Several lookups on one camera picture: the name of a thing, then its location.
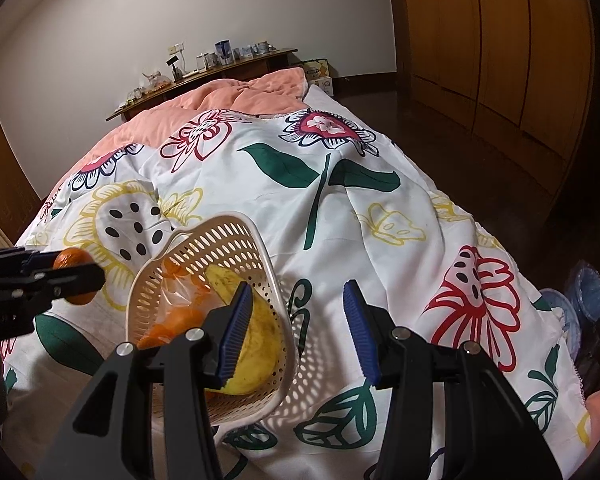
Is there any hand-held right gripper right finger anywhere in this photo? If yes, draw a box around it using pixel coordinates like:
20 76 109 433
342 280 563 480

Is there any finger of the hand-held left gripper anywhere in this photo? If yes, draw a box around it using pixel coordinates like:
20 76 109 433
0 247 57 282
10 261 106 307

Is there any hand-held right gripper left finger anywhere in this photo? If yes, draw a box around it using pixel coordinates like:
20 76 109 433
32 281 255 480

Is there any small orange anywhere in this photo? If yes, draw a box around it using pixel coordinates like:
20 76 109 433
52 247 98 307

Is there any yellow banana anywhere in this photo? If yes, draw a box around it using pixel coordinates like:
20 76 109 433
204 265 289 397

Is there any clear plastic bag of oranges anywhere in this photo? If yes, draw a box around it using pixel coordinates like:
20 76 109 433
139 255 223 352

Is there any cream plastic basket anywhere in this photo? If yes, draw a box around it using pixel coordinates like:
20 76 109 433
125 214 297 428

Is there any white floral blanket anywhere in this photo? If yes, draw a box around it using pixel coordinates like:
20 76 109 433
0 105 593 480

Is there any wooden door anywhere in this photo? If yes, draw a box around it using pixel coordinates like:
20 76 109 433
0 105 46 211

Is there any pink blanket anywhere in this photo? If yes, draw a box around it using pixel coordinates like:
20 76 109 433
40 66 311 211

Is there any cardboard box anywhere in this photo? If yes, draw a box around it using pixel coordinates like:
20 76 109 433
300 58 337 98

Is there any long wooden shelf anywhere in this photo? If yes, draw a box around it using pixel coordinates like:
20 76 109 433
105 48 299 122

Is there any wooden wardrobe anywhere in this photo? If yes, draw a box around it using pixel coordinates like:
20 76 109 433
385 0 597 163

